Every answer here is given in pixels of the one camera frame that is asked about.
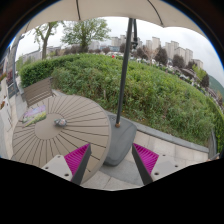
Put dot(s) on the grey umbrella base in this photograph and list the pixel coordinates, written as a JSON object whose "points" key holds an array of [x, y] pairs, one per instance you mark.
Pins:
{"points": [[122, 138]]}

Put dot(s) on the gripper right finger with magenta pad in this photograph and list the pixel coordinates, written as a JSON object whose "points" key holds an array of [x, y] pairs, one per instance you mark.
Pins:
{"points": [[152, 166]]}

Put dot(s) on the green hedge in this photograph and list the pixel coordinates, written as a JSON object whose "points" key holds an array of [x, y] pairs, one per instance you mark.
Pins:
{"points": [[152, 96]]}

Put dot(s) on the beige umbrella canopy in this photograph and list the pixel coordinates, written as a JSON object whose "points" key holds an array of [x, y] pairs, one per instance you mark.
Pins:
{"points": [[155, 11]]}

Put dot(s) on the round slatted patio table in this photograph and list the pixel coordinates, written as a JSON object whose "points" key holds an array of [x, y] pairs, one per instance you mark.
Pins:
{"points": [[87, 123]]}

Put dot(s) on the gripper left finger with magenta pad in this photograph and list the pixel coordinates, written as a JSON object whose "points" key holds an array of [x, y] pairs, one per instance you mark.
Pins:
{"points": [[72, 166]]}

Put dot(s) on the dark umbrella pole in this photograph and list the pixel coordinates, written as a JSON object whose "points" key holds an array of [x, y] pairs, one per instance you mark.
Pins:
{"points": [[131, 40]]}

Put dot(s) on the grey computer mouse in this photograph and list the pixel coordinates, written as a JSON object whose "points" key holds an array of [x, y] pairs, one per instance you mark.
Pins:
{"points": [[60, 122]]}

